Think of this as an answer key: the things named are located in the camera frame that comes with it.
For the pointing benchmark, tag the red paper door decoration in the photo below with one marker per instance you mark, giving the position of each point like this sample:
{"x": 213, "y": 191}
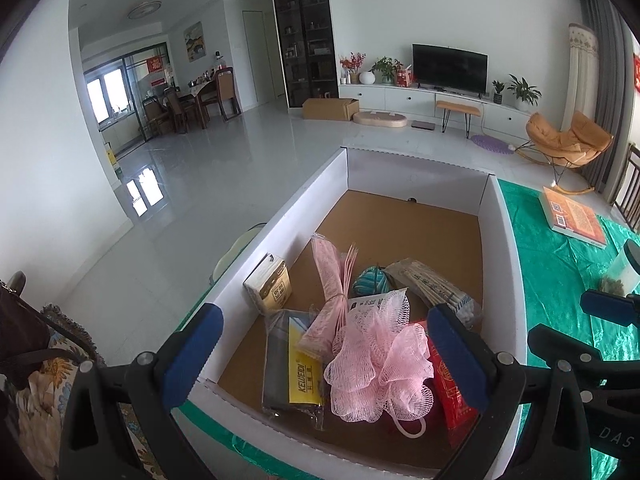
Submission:
{"x": 156, "y": 63}

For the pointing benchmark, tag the dark wooden dining chair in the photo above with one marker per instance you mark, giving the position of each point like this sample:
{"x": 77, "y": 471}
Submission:
{"x": 177, "y": 105}
{"x": 152, "y": 115}

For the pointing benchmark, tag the purple round mat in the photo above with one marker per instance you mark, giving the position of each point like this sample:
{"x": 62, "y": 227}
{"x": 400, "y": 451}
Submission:
{"x": 490, "y": 141}

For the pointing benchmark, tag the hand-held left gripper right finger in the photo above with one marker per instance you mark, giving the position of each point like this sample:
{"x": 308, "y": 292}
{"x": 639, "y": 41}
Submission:
{"x": 457, "y": 360}

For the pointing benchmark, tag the dark glass display cabinet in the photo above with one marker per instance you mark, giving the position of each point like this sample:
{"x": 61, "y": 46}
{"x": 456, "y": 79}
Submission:
{"x": 305, "y": 35}

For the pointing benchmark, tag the red wall hanging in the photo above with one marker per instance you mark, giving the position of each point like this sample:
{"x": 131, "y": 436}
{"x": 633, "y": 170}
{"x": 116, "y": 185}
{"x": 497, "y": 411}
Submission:
{"x": 637, "y": 72}

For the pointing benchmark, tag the yellow and black packet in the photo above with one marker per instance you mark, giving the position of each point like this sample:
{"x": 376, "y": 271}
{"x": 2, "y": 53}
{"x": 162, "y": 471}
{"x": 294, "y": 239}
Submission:
{"x": 290, "y": 370}

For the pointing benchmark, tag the tan tissue pack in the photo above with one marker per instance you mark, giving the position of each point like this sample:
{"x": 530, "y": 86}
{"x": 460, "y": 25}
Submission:
{"x": 270, "y": 285}

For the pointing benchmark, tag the framed wall picture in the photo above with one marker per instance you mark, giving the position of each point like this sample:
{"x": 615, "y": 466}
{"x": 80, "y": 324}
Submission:
{"x": 194, "y": 41}

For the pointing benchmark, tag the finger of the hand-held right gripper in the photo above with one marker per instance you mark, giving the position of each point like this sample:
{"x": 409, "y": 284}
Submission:
{"x": 550, "y": 340}
{"x": 600, "y": 305}

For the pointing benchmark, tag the grey curtain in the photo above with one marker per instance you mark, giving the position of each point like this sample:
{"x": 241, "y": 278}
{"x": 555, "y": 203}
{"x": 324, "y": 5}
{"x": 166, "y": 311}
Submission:
{"x": 612, "y": 85}

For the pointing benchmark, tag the white interior door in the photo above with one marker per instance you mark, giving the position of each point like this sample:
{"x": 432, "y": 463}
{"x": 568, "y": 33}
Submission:
{"x": 255, "y": 60}

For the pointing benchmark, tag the orange book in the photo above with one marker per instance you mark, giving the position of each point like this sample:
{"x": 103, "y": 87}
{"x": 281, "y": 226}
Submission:
{"x": 575, "y": 215}

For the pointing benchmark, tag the brown cardboard box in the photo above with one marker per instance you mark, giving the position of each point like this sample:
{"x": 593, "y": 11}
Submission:
{"x": 327, "y": 109}

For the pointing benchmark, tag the clear jar with black lid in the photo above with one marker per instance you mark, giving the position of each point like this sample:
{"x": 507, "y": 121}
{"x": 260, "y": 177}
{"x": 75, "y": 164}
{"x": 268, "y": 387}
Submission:
{"x": 622, "y": 275}

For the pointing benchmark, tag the pink striped packet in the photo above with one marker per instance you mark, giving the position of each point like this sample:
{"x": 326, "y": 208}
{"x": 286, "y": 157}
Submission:
{"x": 327, "y": 280}

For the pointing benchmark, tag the yellow standing sign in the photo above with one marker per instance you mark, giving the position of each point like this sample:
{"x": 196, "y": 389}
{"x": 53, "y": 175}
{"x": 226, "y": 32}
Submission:
{"x": 111, "y": 157}

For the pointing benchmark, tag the orange rocking chair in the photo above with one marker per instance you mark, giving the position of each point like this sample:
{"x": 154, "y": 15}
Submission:
{"x": 555, "y": 135}

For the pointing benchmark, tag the red flowers in vase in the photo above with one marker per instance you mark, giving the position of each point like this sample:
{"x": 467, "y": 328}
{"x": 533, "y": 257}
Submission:
{"x": 352, "y": 62}

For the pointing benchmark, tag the red foil packet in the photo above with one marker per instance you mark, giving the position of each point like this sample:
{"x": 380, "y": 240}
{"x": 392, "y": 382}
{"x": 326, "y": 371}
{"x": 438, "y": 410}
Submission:
{"x": 450, "y": 395}

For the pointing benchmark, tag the small dark potted plant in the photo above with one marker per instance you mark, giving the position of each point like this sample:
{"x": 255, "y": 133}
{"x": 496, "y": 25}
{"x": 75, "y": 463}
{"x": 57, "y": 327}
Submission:
{"x": 498, "y": 94}

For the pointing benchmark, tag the round flush ceiling lamp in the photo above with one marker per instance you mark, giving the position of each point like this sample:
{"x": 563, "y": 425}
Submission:
{"x": 145, "y": 10}

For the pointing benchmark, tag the tan back dining chair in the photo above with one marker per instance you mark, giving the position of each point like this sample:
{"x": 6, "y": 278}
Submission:
{"x": 226, "y": 87}

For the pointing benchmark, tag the red gift box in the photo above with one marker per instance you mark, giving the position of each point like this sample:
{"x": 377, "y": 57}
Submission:
{"x": 404, "y": 77}

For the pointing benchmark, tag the orange bench stool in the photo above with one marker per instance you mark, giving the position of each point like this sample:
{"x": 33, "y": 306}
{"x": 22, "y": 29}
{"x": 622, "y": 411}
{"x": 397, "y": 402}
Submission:
{"x": 457, "y": 106}

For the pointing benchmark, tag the flat screen television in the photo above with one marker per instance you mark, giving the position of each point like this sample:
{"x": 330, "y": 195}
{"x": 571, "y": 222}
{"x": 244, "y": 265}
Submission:
{"x": 450, "y": 67}

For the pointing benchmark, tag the pink mesh bath sponge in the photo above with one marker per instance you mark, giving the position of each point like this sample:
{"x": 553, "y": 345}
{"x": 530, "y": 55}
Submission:
{"x": 380, "y": 360}

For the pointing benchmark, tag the green plant with red ribbon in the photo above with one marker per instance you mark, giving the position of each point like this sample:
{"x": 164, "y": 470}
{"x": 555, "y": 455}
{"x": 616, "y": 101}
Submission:
{"x": 385, "y": 67}

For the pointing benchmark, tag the flat grey floor scale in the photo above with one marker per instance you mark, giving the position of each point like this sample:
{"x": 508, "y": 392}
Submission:
{"x": 422, "y": 125}

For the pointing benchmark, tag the floral cushioned chair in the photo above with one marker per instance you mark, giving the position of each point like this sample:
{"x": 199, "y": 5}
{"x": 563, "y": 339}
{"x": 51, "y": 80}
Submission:
{"x": 45, "y": 385}

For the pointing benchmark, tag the white round vase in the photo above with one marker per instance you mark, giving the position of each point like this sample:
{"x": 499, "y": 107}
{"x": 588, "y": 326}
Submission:
{"x": 367, "y": 78}

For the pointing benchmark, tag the cotton swab packet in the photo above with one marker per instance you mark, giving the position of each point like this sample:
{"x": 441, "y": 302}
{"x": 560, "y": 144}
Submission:
{"x": 425, "y": 282}

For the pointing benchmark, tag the wooden dining table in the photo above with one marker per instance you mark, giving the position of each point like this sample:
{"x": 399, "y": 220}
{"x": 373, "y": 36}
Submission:
{"x": 202, "y": 90}

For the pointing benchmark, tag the wooden slatted rail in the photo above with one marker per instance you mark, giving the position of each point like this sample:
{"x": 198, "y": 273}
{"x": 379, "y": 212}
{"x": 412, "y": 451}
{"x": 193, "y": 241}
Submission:
{"x": 630, "y": 185}

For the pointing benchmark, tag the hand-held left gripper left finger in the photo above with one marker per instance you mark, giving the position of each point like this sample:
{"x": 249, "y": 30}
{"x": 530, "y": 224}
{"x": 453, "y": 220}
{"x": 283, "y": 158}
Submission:
{"x": 192, "y": 350}

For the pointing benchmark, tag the dark brown cloth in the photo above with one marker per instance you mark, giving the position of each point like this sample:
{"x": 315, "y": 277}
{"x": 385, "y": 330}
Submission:
{"x": 25, "y": 320}

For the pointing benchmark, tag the kitchen window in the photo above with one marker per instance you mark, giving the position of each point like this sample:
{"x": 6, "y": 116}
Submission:
{"x": 105, "y": 95}

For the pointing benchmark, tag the white cardboard box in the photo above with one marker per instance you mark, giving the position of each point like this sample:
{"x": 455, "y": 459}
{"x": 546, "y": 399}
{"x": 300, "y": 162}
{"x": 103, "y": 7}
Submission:
{"x": 500, "y": 240}

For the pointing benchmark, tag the teal yarn ball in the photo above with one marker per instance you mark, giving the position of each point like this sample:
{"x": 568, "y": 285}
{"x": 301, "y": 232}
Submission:
{"x": 370, "y": 280}

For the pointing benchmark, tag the clear packet with white label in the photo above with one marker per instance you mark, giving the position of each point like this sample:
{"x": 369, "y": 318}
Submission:
{"x": 367, "y": 307}

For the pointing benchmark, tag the white television cabinet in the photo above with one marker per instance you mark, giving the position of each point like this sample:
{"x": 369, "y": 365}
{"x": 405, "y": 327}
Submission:
{"x": 385, "y": 97}

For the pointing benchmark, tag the covered standing air conditioner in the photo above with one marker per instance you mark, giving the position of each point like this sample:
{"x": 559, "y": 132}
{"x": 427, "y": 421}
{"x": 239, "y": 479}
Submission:
{"x": 582, "y": 70}

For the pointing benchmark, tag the large green potted plant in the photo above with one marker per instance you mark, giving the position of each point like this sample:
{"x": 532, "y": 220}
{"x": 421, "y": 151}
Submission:
{"x": 522, "y": 91}

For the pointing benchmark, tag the beige oval pet bed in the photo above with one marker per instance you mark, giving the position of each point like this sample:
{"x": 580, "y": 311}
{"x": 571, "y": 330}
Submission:
{"x": 380, "y": 119}

